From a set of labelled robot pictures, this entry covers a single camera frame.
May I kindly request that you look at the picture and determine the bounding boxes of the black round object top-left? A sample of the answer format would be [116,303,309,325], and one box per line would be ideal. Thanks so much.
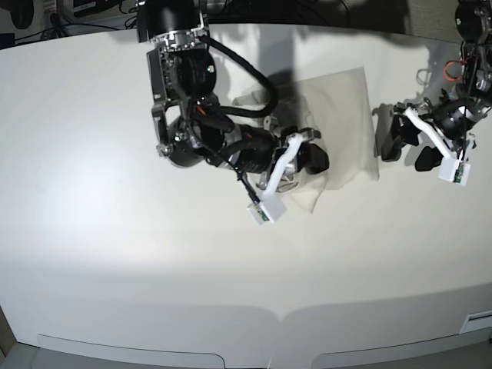
[8,0,35,30]

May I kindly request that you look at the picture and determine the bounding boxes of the white wrist camera, image left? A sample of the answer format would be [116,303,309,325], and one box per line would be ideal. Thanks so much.
[245,132,308,226]

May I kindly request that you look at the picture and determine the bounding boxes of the white wrist camera, image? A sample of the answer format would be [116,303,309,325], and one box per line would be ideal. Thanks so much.
[403,107,480,186]
[245,132,308,226]

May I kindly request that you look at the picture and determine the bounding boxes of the white wrist camera, image right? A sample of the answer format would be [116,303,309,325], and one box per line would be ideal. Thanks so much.
[403,107,480,186]

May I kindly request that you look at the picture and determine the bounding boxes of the light grey T-shirt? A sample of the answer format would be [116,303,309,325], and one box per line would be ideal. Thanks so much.
[230,66,381,214]

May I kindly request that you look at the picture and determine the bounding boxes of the black cables behind table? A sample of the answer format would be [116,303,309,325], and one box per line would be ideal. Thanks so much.
[22,0,139,42]

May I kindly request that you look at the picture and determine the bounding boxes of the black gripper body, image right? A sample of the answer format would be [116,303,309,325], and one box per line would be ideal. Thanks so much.
[399,98,477,152]

